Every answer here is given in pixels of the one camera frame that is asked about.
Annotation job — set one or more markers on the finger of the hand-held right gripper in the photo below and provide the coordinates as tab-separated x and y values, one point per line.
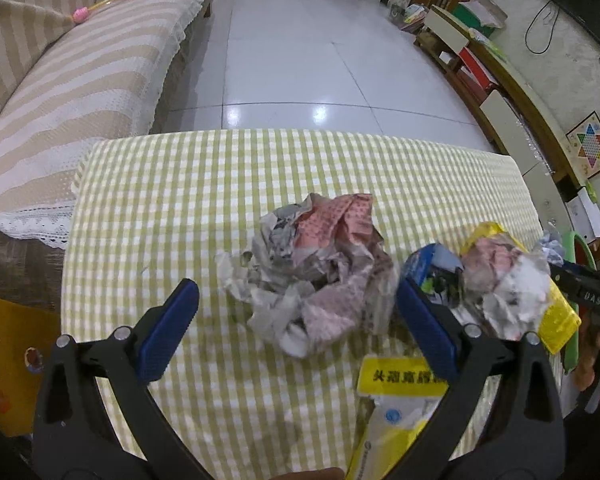
562	274

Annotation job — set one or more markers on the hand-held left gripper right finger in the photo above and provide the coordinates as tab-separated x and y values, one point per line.
425	330

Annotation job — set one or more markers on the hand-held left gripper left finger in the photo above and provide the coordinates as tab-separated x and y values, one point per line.
167	330

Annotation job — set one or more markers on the green red plastic basin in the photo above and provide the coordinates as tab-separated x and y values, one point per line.
580	245

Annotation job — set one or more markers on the blue white toothpaste box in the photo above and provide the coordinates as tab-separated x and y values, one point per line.
430	265

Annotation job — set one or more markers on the newspaper ball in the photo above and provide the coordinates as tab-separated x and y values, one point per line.
310	270

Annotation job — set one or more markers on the person's left hand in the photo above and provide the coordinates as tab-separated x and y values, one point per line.
312	475

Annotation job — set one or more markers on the clear crumpled plastic wrapper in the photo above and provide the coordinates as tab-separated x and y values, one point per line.
552	247

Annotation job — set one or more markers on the crumpled pink paper ball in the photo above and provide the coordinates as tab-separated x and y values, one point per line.
510	285

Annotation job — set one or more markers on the yellow white plastic bag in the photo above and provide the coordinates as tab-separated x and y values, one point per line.
395	380

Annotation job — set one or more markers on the white cardboard box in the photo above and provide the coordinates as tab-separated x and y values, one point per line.
585	215

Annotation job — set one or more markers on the green checked tablecloth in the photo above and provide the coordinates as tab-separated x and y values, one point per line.
180	200

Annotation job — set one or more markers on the star checkers board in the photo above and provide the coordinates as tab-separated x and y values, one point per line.
591	145

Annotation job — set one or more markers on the wooden television cabinet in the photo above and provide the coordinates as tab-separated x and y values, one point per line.
510	75

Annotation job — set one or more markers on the red flat box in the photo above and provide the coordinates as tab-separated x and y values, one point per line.
477	67

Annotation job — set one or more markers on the beige striped sofa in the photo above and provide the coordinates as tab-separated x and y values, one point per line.
80	95

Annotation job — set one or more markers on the green box with papers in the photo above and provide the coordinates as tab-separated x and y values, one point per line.
475	15

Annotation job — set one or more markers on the stack of children's books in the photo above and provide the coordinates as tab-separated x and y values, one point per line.
410	17

